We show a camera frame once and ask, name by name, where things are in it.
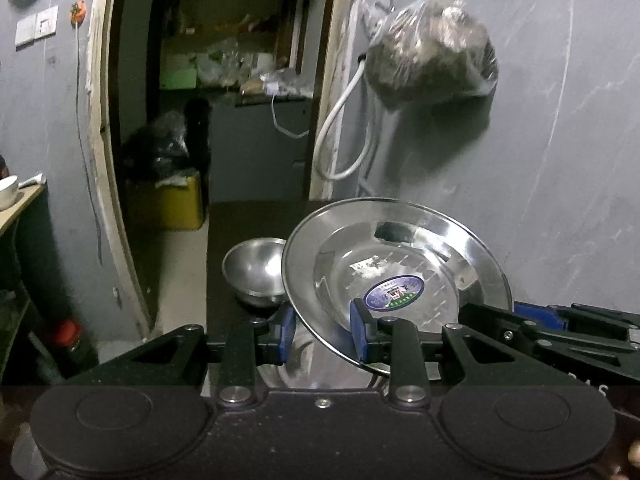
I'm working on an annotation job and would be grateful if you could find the wooden shelf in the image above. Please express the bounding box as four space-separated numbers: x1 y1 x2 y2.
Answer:
0 184 47 241

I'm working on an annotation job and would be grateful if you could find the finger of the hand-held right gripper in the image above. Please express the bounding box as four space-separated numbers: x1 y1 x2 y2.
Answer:
514 301 640 346
457 302 640 382

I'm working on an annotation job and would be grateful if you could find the dark bottle with red cap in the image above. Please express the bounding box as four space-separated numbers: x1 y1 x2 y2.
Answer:
50 317 100 376

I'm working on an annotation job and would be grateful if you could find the clear plastic bag with contents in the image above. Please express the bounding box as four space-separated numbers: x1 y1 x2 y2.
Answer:
361 0 500 109

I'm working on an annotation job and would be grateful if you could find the white wall switch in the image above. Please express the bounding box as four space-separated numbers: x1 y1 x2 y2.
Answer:
15 5 60 49

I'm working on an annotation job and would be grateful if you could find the small white bowl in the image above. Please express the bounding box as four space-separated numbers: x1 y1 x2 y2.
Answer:
0 175 21 212

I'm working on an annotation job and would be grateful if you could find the thin wall cable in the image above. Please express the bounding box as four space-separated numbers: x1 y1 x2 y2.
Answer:
73 20 105 267

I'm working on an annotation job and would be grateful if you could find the yellow bin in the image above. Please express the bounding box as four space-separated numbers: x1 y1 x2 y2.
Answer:
126 170 206 232

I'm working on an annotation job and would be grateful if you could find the wooden door frame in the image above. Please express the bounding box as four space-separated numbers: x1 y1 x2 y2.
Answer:
86 0 156 341

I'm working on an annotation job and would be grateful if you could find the stainless steel plate with sticker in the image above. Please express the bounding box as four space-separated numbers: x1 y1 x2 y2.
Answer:
281 198 515 375

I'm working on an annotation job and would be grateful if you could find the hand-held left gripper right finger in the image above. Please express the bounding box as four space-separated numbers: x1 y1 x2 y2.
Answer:
349 298 551 407

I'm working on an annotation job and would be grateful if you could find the thin white cable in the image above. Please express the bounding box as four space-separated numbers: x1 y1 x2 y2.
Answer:
270 91 311 140

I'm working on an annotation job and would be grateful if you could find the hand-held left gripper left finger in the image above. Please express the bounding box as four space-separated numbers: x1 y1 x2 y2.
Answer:
95 304 297 407

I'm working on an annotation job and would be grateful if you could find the stainless steel bowl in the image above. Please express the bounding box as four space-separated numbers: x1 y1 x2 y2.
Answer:
222 238 289 309

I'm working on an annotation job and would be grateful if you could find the black garbage bag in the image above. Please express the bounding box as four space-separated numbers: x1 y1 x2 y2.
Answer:
121 110 193 183

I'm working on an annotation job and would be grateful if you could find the white hose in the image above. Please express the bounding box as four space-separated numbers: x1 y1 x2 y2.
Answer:
311 54 381 182

